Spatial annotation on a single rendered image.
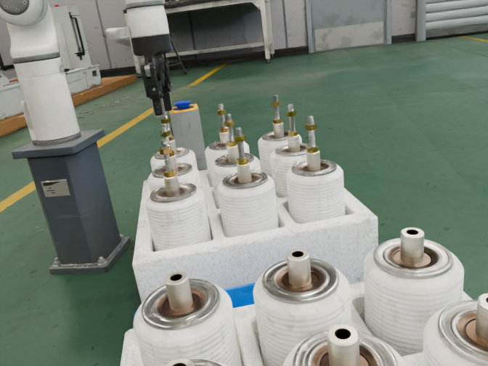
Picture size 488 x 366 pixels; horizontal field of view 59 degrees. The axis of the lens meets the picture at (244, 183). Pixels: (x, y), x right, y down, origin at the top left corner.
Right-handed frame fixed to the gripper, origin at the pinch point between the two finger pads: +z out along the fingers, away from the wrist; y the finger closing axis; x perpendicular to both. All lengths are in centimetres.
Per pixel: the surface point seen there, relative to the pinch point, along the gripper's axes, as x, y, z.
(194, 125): -3.4, 14.2, 7.3
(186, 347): -12, -58, 11
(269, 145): -21.0, 0.3, 10.3
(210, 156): -8.4, -1.4, 10.9
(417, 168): -66, 42, 34
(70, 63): 154, 316, 4
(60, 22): 154, 317, -32
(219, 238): -11.9, -27.1, 16.9
